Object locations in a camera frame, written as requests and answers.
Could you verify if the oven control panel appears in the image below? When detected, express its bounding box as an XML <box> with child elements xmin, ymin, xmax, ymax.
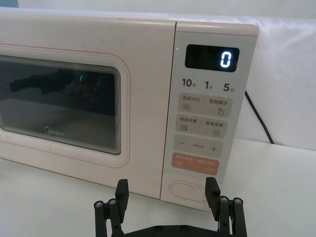
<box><xmin>160</xmin><ymin>21</ymin><xmax>259</xmax><ymax>203</ymax></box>

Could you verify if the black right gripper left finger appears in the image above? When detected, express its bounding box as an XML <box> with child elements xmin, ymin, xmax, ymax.
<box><xmin>93</xmin><ymin>179</ymin><xmax>130</xmax><ymax>237</ymax></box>

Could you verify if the black power cable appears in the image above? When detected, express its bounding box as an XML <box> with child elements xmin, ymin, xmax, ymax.
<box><xmin>243</xmin><ymin>90</ymin><xmax>276</xmax><ymax>145</ymax></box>

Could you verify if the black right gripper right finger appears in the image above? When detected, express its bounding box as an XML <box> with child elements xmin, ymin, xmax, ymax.
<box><xmin>204</xmin><ymin>176</ymin><xmax>247</xmax><ymax>237</ymax></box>

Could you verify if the cream microwave oven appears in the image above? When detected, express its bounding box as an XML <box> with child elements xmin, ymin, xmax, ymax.
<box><xmin>0</xmin><ymin>6</ymin><xmax>259</xmax><ymax>203</ymax></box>

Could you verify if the white table cloth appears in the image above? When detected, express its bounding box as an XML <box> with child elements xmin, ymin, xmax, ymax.
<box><xmin>0</xmin><ymin>140</ymin><xmax>316</xmax><ymax>237</ymax></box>

